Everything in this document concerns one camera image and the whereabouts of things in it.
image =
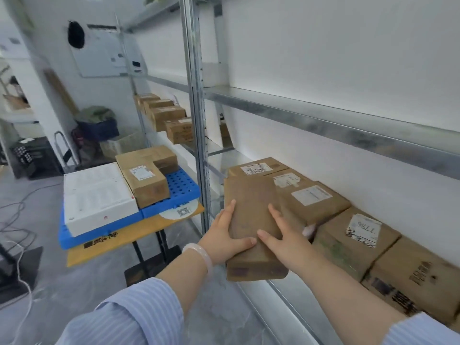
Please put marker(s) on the person's right hand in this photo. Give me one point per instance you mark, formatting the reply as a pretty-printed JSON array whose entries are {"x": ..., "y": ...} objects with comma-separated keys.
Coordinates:
[{"x": 291, "y": 247}]

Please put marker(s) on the person's left hand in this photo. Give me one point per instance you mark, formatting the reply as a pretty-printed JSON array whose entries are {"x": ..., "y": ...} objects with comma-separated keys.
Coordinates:
[{"x": 219, "y": 240}]

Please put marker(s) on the person's right thumb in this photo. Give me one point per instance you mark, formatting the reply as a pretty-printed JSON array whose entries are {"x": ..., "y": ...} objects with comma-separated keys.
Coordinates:
[{"x": 267, "y": 237}]

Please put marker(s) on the person's left thumb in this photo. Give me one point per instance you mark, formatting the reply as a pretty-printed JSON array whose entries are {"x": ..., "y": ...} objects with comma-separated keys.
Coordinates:
[{"x": 244, "y": 242}]

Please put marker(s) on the plain brown cardboard box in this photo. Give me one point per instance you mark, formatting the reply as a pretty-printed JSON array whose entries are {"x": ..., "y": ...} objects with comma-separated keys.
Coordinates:
[{"x": 251, "y": 211}]

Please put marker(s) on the person's left forearm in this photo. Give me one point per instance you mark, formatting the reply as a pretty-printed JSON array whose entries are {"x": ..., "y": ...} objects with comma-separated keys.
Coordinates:
[{"x": 143, "y": 312}]

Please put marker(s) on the person's right forearm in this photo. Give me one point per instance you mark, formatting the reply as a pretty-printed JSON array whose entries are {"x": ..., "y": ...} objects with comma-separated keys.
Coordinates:
[{"x": 352, "y": 305}]

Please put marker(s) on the cardboard box with white label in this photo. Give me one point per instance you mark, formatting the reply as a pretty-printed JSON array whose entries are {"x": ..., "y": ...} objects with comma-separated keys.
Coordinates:
[
  {"x": 289, "y": 179},
  {"x": 312, "y": 201},
  {"x": 257, "y": 168}
]

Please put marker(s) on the round white sticker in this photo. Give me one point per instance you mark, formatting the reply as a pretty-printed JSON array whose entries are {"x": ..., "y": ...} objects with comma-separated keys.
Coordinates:
[{"x": 179, "y": 211}]

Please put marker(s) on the blue perforated plastic tray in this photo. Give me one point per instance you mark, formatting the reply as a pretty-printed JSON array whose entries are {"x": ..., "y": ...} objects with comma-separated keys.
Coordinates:
[{"x": 181, "y": 185}]

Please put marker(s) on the cardboard box with handwritten label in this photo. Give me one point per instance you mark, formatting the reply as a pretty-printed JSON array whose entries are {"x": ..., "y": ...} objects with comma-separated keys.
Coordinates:
[{"x": 355, "y": 240}]

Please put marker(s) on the small cardboard parcel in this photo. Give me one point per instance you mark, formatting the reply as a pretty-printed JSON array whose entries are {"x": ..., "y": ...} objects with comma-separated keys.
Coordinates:
[
  {"x": 145, "y": 98},
  {"x": 225, "y": 134},
  {"x": 179, "y": 131},
  {"x": 158, "y": 104},
  {"x": 167, "y": 116}
]

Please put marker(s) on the long labelled cardboard box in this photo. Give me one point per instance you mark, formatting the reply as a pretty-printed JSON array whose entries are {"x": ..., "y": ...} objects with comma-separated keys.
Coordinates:
[{"x": 145, "y": 181}]

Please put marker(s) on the square cardboard box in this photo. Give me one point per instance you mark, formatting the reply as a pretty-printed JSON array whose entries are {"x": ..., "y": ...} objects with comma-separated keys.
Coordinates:
[{"x": 163, "y": 158}]

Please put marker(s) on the yellow folding table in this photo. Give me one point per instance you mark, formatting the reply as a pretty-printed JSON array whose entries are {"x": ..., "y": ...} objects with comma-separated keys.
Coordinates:
[{"x": 118, "y": 238}]

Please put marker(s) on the grey metal shelf rack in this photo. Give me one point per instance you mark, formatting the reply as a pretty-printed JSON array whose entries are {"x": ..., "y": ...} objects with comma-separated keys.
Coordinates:
[{"x": 194, "y": 104}]

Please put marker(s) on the cardboard box with black print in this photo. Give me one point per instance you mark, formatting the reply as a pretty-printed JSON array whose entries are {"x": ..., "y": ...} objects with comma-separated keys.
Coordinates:
[{"x": 417, "y": 276}]

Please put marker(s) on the flat white carton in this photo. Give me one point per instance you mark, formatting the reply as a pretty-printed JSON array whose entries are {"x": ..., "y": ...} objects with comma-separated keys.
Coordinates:
[{"x": 95, "y": 197}]

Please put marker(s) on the white foam box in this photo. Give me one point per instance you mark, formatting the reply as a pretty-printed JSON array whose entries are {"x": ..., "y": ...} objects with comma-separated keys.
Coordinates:
[{"x": 120, "y": 143}]

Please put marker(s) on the navy storage crate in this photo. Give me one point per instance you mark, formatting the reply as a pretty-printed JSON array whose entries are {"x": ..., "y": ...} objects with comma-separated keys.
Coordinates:
[{"x": 100, "y": 130}]

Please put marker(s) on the green bag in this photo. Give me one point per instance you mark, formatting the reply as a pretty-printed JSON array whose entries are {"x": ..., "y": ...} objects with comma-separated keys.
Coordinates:
[{"x": 95, "y": 114}]

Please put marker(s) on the grey step ladder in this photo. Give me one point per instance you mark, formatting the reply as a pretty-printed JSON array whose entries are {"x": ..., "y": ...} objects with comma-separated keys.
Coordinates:
[{"x": 64, "y": 150}]

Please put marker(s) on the black stand base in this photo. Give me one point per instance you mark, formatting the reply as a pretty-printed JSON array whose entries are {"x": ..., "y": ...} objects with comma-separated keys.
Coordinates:
[{"x": 19, "y": 273}]

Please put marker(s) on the wooden plank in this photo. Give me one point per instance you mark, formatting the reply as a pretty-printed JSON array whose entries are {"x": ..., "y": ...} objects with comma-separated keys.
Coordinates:
[{"x": 61, "y": 91}]

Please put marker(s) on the black hanging cap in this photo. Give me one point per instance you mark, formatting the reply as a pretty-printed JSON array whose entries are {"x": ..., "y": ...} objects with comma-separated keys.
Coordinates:
[{"x": 76, "y": 34}]

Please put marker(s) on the white wall board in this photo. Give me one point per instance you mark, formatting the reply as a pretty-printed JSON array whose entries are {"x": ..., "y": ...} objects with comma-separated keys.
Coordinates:
[{"x": 104, "y": 53}]

